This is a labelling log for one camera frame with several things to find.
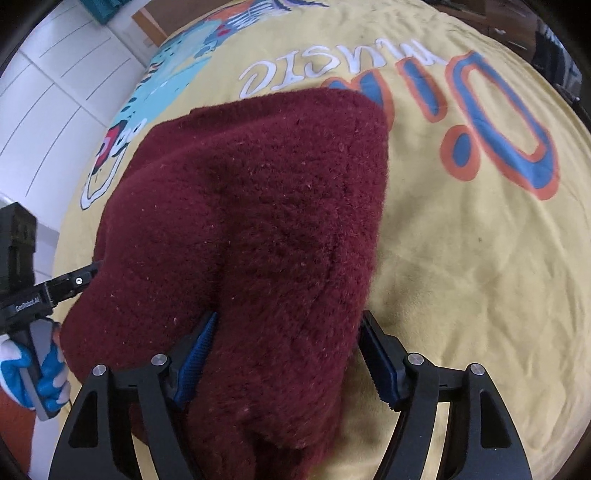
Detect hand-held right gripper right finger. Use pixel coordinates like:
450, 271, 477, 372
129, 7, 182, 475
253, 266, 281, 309
359, 310, 534, 480

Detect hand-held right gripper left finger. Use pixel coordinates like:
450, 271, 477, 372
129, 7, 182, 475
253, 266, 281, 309
48, 311, 220, 480

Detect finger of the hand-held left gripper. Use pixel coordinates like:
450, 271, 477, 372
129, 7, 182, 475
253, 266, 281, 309
46, 261, 102, 303

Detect maroon knit sweater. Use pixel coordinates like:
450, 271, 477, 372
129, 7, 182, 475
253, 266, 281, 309
60, 88, 393, 480

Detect person's left forearm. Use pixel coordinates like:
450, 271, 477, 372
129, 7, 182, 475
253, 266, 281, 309
0, 392, 38, 467

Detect person's left hand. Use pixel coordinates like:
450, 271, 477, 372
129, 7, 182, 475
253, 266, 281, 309
0, 335, 70, 414

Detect yellow printed blanket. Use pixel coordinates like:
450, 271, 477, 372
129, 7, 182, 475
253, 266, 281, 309
53, 0, 591, 480

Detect white wardrobe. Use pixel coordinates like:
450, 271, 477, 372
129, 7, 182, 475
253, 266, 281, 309
0, 0, 158, 204

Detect wooden headboard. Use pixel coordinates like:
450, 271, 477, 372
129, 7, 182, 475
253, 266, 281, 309
131, 0, 213, 47

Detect teal wall picture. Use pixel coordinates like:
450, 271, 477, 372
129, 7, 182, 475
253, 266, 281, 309
78, 0, 134, 24

